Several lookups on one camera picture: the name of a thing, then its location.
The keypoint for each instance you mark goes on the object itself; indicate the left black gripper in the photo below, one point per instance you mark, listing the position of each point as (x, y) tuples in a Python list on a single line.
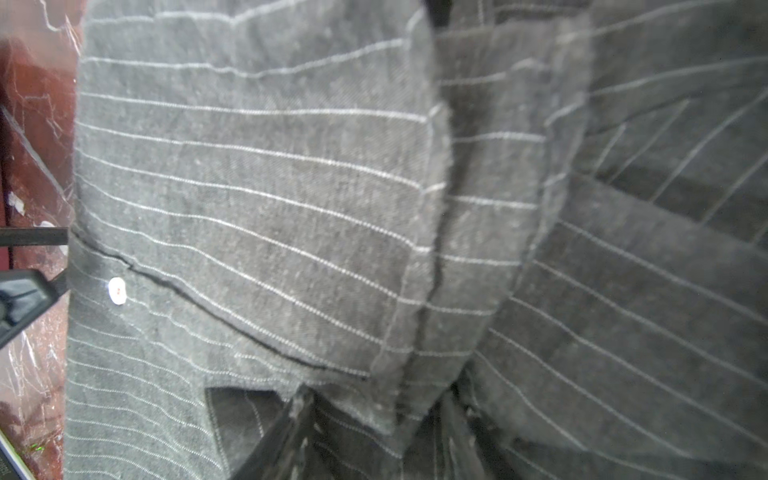
[(26, 294)]

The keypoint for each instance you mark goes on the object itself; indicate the dark grey striped shirt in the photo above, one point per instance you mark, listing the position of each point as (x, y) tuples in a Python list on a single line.
[(556, 208)]

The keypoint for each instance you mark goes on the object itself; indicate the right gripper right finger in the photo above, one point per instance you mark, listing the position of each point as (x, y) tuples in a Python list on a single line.
[(466, 451)]

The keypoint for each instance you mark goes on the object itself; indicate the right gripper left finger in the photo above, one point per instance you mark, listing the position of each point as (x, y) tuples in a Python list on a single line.
[(284, 451)]

